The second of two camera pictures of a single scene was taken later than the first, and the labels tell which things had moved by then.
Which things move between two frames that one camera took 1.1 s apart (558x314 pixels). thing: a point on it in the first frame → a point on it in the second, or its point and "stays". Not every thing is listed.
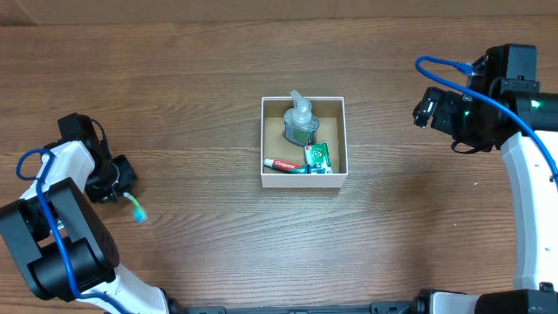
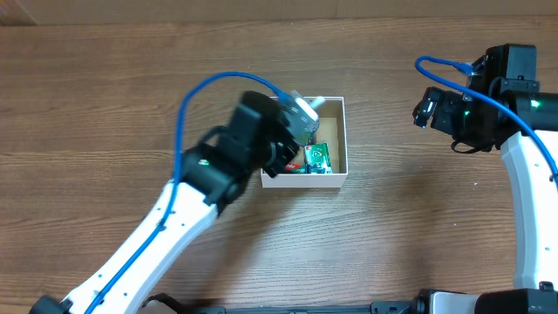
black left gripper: x=129 y=175 → x=286 y=147
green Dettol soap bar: x=316 y=159 stays
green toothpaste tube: x=285 y=166 stays
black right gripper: x=445 y=101 stays
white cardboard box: x=330 y=112 stays
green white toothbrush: x=139 y=213 → x=315 y=102
